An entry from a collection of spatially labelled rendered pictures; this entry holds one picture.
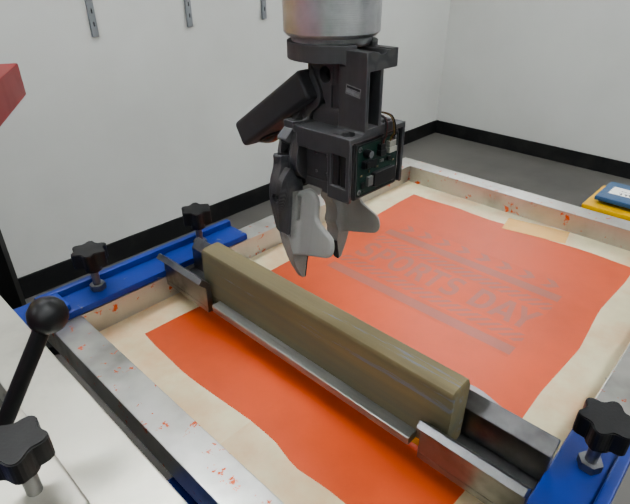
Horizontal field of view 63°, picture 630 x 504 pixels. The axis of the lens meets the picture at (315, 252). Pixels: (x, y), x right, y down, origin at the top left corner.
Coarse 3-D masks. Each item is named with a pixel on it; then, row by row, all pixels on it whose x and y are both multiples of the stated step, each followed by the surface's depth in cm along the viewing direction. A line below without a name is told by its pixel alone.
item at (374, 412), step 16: (224, 304) 64; (240, 320) 61; (256, 336) 59; (272, 336) 59; (272, 352) 58; (288, 352) 57; (304, 368) 54; (320, 368) 54; (320, 384) 53; (336, 384) 52; (352, 400) 50; (368, 400) 50; (368, 416) 50; (384, 416) 49; (400, 432) 47
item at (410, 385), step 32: (224, 256) 62; (224, 288) 63; (256, 288) 58; (288, 288) 56; (256, 320) 60; (288, 320) 56; (320, 320) 52; (352, 320) 51; (320, 352) 54; (352, 352) 50; (384, 352) 47; (416, 352) 47; (352, 384) 52; (384, 384) 48; (416, 384) 45; (448, 384) 43; (416, 416) 47; (448, 416) 44
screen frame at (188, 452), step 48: (384, 192) 104; (480, 192) 99; (528, 192) 96; (624, 240) 84; (144, 288) 69; (96, 336) 60; (96, 384) 55; (144, 384) 53; (624, 384) 53; (144, 432) 49; (192, 432) 48; (192, 480) 44; (240, 480) 43
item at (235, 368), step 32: (384, 224) 92; (416, 224) 92; (448, 224) 92; (480, 224) 92; (320, 288) 74; (352, 288) 74; (192, 320) 68; (224, 320) 68; (384, 320) 68; (192, 352) 62; (224, 352) 62; (256, 352) 62; (224, 384) 58; (256, 384) 58; (288, 384) 58; (256, 416) 54
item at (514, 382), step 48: (528, 240) 87; (576, 288) 74; (432, 336) 65; (528, 336) 65; (576, 336) 65; (480, 384) 58; (528, 384) 58; (288, 432) 52; (336, 432) 52; (384, 432) 52; (336, 480) 47; (384, 480) 47; (432, 480) 47
